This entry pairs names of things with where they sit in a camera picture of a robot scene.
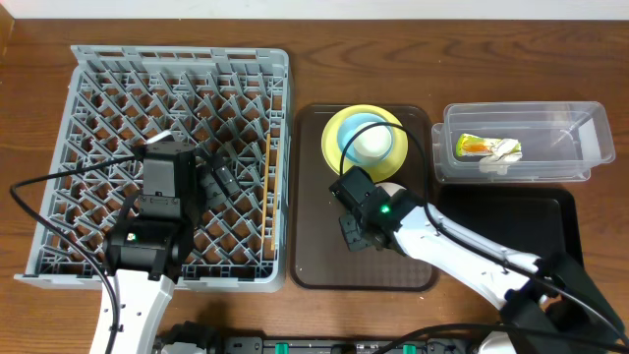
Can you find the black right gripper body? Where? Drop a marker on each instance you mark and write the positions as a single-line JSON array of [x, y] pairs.
[[353, 230]]

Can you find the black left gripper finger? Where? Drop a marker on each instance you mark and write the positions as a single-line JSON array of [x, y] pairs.
[[213, 195], [224, 176]]

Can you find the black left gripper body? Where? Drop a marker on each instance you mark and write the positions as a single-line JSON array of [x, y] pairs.
[[181, 222]]

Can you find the white rice bowl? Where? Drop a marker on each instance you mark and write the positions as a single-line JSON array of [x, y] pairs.
[[390, 188]]

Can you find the yellow green snack wrapper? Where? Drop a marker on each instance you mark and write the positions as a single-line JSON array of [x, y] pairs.
[[471, 145]]

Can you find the white tissue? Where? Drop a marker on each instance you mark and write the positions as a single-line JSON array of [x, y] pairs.
[[502, 154]]

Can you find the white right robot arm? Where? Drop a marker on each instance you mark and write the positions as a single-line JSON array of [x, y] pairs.
[[546, 305]]

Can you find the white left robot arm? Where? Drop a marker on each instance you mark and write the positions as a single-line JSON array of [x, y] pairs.
[[139, 302]]

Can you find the yellow plate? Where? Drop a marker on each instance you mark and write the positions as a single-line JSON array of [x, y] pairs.
[[379, 171]]

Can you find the left wooden chopstick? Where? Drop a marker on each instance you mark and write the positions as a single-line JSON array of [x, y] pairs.
[[265, 186]]

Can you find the wooden chopstick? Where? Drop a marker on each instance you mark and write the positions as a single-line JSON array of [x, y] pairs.
[[275, 199], [265, 186]]

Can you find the right wooden chopstick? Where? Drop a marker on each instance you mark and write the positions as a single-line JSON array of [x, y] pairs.
[[275, 199]]

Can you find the brown serving tray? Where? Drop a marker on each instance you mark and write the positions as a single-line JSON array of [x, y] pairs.
[[320, 258]]

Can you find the grey plastic dish rack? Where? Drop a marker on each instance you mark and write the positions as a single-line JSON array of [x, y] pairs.
[[222, 100]]

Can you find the white cup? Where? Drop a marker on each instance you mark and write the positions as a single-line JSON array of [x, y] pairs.
[[372, 145]]

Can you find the light blue bowl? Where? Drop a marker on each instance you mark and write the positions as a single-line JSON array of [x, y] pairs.
[[353, 125]]

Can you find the black tray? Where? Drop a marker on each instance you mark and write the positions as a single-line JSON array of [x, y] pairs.
[[541, 221]]

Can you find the clear plastic bin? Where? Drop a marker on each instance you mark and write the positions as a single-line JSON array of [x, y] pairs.
[[561, 140]]

